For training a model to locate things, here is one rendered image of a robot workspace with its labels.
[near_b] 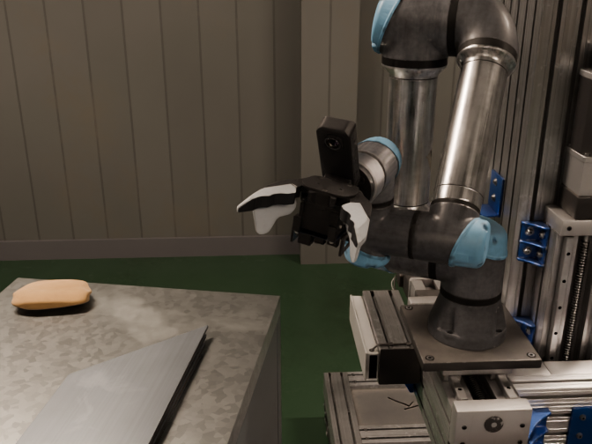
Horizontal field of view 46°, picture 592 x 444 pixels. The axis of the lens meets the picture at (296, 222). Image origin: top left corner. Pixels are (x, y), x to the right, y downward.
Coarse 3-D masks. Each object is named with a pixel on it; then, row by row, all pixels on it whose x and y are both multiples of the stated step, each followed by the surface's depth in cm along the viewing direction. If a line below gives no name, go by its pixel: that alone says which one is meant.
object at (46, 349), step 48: (96, 288) 152; (144, 288) 152; (0, 336) 134; (48, 336) 134; (96, 336) 134; (144, 336) 134; (240, 336) 134; (0, 384) 119; (48, 384) 119; (192, 384) 119; (240, 384) 119; (0, 432) 108; (192, 432) 108
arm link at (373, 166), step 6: (360, 156) 98; (366, 156) 98; (360, 162) 96; (366, 162) 96; (372, 162) 97; (378, 162) 99; (366, 168) 96; (372, 168) 96; (378, 168) 98; (372, 174) 96; (378, 174) 97; (378, 180) 97; (384, 180) 99; (378, 186) 97; (378, 192) 98; (372, 198) 97
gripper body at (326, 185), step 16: (320, 176) 91; (336, 176) 90; (368, 176) 95; (320, 192) 86; (336, 192) 86; (352, 192) 87; (368, 192) 95; (304, 208) 88; (320, 208) 87; (336, 208) 86; (304, 224) 89; (320, 224) 88; (336, 224) 87; (304, 240) 89; (320, 240) 89; (336, 240) 88
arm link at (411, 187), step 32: (384, 0) 118; (416, 0) 116; (448, 0) 114; (384, 32) 118; (416, 32) 116; (448, 32) 114; (384, 64) 122; (416, 64) 118; (416, 96) 122; (416, 128) 124; (416, 160) 126; (416, 192) 129
